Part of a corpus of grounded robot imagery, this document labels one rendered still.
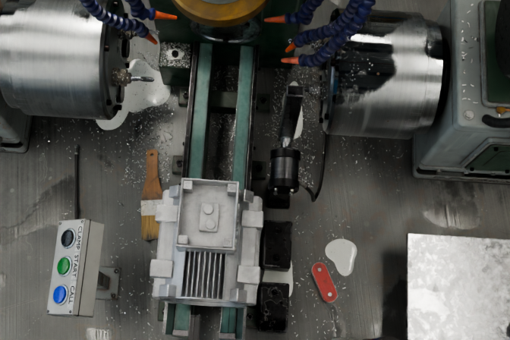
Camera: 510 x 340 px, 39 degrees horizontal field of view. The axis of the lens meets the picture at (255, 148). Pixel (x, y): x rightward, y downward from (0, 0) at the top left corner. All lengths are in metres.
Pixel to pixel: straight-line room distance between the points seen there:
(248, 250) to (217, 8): 0.44
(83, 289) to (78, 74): 0.38
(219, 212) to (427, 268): 0.46
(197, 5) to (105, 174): 0.60
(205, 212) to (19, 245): 0.53
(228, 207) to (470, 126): 0.45
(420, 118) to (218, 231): 0.44
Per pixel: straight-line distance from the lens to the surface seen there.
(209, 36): 1.55
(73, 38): 1.36
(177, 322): 1.45
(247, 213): 1.32
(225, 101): 1.62
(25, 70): 1.39
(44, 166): 1.68
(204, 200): 1.28
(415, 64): 1.35
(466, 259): 1.53
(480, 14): 1.42
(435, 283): 1.51
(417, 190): 1.66
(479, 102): 1.35
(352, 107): 1.35
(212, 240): 1.27
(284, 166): 1.37
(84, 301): 1.33
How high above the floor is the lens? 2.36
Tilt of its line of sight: 73 degrees down
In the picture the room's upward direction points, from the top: 4 degrees clockwise
